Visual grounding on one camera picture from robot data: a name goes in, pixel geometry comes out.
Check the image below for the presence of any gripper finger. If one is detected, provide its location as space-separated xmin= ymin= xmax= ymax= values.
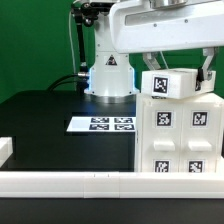
xmin=197 ymin=47 xmax=218 ymax=82
xmin=143 ymin=52 xmax=161 ymax=70

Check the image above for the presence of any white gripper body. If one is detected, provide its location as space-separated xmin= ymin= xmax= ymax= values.
xmin=109 ymin=0 xmax=224 ymax=53

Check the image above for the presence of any white cabinet top box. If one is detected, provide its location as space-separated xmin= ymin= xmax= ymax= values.
xmin=141 ymin=68 xmax=216 ymax=99

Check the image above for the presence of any white cabinet body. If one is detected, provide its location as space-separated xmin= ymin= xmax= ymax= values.
xmin=134 ymin=93 xmax=224 ymax=172

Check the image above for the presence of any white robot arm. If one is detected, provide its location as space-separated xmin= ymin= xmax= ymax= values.
xmin=86 ymin=0 xmax=224 ymax=102

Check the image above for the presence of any white marker base sheet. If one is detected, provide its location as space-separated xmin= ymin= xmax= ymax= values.
xmin=67 ymin=116 xmax=136 ymax=133

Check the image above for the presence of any white U-shaped fence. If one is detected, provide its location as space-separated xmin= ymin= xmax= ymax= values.
xmin=0 ymin=137 xmax=224 ymax=199

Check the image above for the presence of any white thin cable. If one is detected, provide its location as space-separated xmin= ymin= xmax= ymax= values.
xmin=161 ymin=51 xmax=170 ymax=70

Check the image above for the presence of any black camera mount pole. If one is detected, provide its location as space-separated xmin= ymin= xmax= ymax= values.
xmin=70 ymin=1 xmax=98 ymax=75

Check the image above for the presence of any black cable bundle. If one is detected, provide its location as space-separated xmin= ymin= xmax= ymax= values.
xmin=46 ymin=73 xmax=88 ymax=92

